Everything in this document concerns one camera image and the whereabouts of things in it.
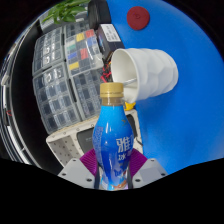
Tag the dark overhead shelf unit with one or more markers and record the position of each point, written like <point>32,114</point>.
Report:
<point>20,100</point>

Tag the green potted plant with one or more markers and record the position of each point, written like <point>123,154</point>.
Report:
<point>65,11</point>

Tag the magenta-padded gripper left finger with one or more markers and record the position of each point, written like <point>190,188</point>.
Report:
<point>75,171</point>

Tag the metal spoon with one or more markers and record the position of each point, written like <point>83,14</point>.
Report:
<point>130,81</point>

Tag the blue drink bottle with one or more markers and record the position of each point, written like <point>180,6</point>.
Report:
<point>111,143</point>

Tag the flat round red coaster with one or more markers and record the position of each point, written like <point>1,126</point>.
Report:
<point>138,18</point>

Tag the black case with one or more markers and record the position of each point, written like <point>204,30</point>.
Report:
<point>98,15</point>

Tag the clear organizer box, coloured parts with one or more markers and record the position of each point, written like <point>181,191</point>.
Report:
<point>82,51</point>

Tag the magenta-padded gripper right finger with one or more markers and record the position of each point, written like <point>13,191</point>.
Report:
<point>150,171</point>

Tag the grey small-parts drawer cabinet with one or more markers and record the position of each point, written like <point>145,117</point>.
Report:
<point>55,100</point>
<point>86,93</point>
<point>75,29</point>
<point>48,50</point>

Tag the white ribbed cup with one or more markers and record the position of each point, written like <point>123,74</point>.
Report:
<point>153,73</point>

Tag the black box with white label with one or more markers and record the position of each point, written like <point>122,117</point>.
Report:
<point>110,36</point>

